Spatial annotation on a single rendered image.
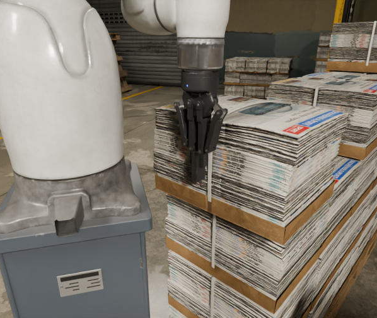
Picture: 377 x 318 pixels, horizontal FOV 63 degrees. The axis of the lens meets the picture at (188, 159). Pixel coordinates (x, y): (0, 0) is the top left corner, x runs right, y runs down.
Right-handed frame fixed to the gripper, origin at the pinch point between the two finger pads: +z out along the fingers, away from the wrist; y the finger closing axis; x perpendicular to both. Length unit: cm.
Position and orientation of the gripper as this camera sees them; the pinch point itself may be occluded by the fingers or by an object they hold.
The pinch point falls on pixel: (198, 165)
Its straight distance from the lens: 68.2
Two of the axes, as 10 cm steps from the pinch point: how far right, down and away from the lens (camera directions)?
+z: 0.0, 9.3, 3.6
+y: -7.4, -2.5, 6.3
